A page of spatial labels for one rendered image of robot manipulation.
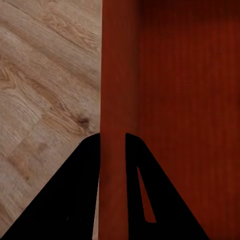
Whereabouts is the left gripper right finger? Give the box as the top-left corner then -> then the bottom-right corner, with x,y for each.
125,133 -> 210,240

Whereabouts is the storage box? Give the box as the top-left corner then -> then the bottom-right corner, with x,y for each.
98,0 -> 240,240

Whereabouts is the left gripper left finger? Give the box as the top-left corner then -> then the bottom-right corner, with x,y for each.
0,133 -> 101,240

